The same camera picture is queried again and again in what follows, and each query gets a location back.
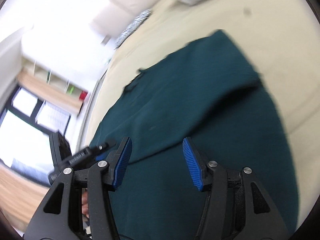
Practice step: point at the cream padded headboard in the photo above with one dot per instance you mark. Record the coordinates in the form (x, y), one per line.
(111, 17)

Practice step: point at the red box on shelf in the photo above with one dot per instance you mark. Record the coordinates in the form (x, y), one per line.
(83, 95)

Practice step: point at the black framed window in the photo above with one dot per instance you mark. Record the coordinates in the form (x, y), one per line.
(26, 123)

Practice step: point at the dark green knit sweater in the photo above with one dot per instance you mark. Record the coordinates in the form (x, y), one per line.
(207, 91)

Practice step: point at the wall switch panel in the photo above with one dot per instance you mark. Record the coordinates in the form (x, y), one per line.
(106, 40)

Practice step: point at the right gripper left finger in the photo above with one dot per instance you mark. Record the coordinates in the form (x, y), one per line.
(59, 215)

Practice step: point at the beige bed with sheet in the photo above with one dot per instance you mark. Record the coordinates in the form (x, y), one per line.
(280, 38)

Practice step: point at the beige curtain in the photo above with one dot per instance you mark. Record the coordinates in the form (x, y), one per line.
(49, 93)

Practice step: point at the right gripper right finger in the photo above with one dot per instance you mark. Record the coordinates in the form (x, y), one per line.
(237, 205)

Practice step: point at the zebra print pillow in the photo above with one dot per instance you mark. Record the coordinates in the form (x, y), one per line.
(132, 27)

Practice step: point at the left hand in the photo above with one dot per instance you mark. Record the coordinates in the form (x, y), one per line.
(84, 203)

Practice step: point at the white wall shelf unit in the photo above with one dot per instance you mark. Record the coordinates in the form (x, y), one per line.
(49, 77)

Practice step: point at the green stool on shelf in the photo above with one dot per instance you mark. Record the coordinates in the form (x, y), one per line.
(70, 89)

